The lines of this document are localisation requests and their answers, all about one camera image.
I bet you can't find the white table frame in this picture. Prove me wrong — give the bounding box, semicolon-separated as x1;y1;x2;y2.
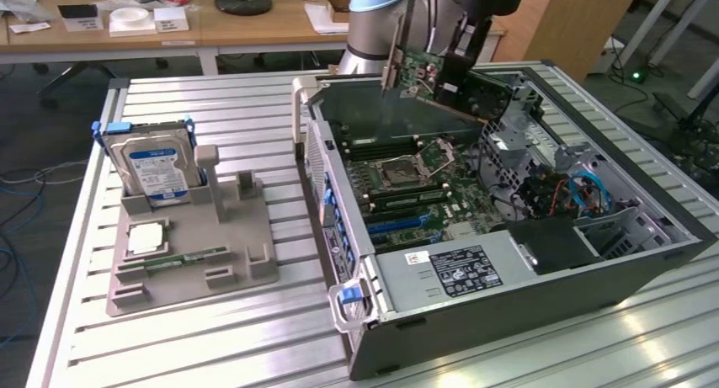
614;0;719;99

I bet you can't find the black round lamp base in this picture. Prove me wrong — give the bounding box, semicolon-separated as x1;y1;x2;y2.
212;0;274;18

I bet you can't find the flat white box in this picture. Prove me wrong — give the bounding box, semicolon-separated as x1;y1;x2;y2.
108;17;160;39

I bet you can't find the blue floor cable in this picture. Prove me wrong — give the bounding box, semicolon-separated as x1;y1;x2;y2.
0;181;49;351

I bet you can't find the metal socket cover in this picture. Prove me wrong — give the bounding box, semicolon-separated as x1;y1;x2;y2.
414;137;468;179

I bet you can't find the silver CPU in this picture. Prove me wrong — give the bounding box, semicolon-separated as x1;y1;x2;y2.
125;223;169;257

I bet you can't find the green RAM stick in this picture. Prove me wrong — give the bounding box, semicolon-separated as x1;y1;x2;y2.
142;247;230;272
366;190;452;215

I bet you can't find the green motherboard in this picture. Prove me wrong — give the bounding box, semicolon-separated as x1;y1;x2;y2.
330;125;509;255

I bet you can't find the small white box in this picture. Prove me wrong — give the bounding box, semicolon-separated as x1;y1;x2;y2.
152;7;190;35

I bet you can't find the red wire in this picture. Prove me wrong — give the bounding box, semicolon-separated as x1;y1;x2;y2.
549;177;572;210

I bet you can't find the grey power supply unit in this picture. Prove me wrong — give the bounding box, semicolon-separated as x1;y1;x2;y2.
370;230;544;324

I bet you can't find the clear plastic bag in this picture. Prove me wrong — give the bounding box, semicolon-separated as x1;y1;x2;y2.
0;0;54;23

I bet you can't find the white paper stack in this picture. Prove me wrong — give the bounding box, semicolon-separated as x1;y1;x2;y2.
304;3;352;35

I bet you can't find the long expansion slot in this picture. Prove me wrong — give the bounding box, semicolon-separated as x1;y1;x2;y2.
365;210;432;231
369;219;437;241

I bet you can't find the perforated metal disk bay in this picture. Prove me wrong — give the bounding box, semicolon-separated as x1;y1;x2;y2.
480;108;568;187

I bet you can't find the white box black lid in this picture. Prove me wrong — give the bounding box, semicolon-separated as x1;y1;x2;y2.
57;3;106;33

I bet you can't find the blue disk caddy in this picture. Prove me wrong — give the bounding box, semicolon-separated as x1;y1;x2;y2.
90;117;209;195

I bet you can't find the grey parts rack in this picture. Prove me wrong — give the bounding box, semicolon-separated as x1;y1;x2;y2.
104;144;281;318

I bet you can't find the black office chair base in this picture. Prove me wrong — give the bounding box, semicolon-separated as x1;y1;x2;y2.
31;61;120;108

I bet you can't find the white paper card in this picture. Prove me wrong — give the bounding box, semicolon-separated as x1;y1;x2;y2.
6;21;53;35

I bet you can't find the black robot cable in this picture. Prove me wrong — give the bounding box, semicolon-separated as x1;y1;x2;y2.
421;0;450;55

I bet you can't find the open black PC case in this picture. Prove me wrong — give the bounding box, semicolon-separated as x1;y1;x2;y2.
290;59;719;383

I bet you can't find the white floor cable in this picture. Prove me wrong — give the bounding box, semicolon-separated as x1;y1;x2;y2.
0;160;86;188

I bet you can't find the silver hard disk blue label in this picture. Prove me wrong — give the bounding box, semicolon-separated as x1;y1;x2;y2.
109;129;202;207

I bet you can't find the wooden desk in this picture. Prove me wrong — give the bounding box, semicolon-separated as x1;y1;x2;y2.
0;0;506;67

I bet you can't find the black stand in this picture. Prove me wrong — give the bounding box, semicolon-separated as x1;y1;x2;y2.
650;59;719;183

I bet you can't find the CPU socket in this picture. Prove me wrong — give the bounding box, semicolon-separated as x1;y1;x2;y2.
373;154;437;192

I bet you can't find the grey sheet metal bay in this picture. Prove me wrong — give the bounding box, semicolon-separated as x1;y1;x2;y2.
572;206;674;263

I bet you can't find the blue case latch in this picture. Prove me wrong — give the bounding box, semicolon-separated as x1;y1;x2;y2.
336;285;361;309

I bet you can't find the green graphics card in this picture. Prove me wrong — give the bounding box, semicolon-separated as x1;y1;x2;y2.
380;8;516;126

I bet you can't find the blue wire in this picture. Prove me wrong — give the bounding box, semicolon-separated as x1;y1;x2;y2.
565;173;614;217

